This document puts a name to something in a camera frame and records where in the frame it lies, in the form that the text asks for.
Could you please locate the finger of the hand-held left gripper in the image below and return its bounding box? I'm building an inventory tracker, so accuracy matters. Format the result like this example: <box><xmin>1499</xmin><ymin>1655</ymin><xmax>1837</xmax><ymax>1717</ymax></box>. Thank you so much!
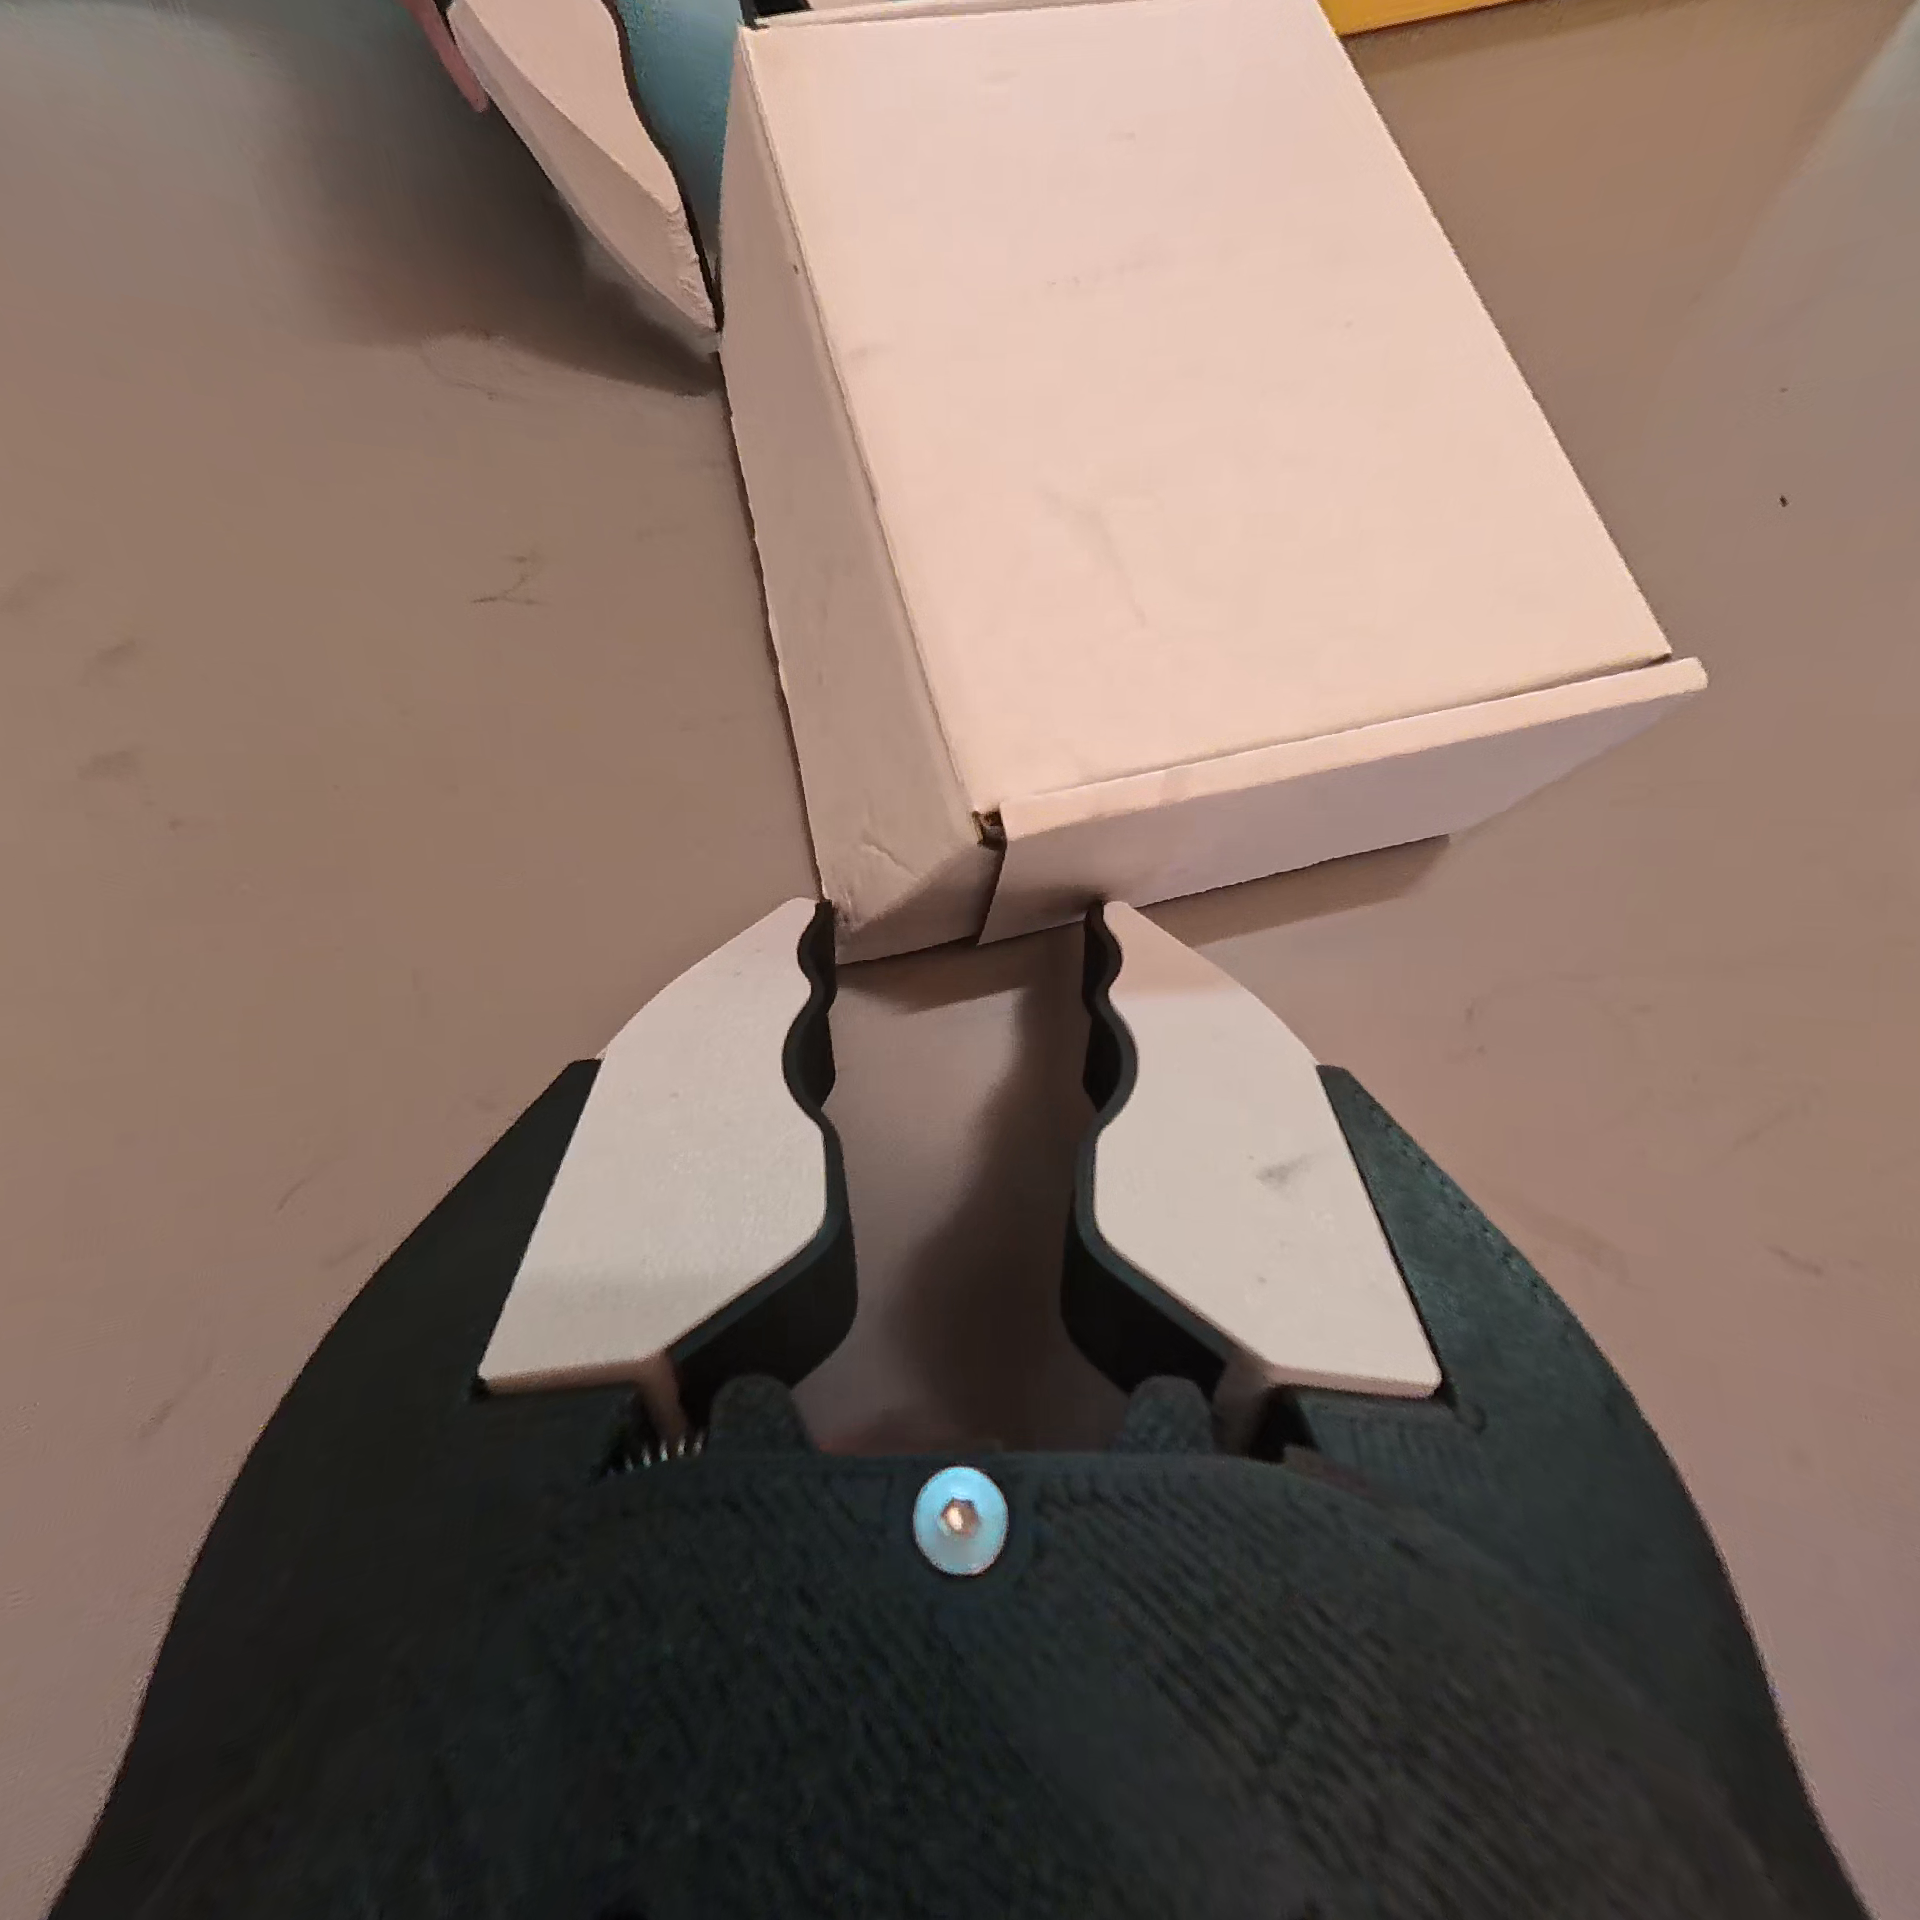
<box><xmin>449</xmin><ymin>0</ymin><xmax>746</xmax><ymax>356</ymax></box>

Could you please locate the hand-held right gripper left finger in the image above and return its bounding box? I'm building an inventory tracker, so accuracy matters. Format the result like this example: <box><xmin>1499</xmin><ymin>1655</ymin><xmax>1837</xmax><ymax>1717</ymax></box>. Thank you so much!
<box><xmin>478</xmin><ymin>900</ymin><xmax>860</xmax><ymax>1441</ymax></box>

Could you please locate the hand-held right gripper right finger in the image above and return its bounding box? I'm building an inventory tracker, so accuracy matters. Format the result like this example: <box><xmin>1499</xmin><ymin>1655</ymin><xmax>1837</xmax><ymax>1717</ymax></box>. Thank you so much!
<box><xmin>1062</xmin><ymin>900</ymin><xmax>1445</xmax><ymax>1452</ymax></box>

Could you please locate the white cardboard box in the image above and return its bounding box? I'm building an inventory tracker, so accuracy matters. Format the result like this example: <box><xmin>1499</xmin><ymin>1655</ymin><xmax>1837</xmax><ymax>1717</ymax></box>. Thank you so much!
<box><xmin>720</xmin><ymin>0</ymin><xmax>1709</xmax><ymax>963</ymax></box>

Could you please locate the person's left hand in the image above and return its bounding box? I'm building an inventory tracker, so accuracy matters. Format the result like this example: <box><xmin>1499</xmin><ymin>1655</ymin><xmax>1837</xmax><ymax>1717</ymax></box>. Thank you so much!
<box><xmin>408</xmin><ymin>0</ymin><xmax>493</xmax><ymax>117</ymax></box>

